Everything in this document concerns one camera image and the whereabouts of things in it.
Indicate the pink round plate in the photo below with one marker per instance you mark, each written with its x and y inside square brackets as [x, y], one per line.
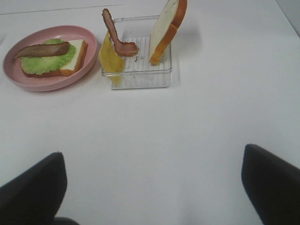
[12, 68]

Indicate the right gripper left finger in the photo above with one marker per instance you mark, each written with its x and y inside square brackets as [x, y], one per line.
[34, 197]

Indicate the reddish bacon strip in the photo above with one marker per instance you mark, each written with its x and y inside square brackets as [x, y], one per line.
[125, 49]

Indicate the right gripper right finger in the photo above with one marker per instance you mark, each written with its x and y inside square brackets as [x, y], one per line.
[272, 185]

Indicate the green lettuce leaf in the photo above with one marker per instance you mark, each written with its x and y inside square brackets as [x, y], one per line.
[40, 65]

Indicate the brown bacon strip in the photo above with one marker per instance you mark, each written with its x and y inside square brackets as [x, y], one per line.
[43, 50]

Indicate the bread slice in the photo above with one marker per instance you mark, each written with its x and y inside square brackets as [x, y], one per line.
[72, 66]
[166, 28]

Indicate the yellow cheese slice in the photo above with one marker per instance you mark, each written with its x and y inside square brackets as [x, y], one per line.
[110, 61]

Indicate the right clear plastic tray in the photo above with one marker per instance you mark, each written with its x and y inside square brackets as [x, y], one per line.
[137, 71]

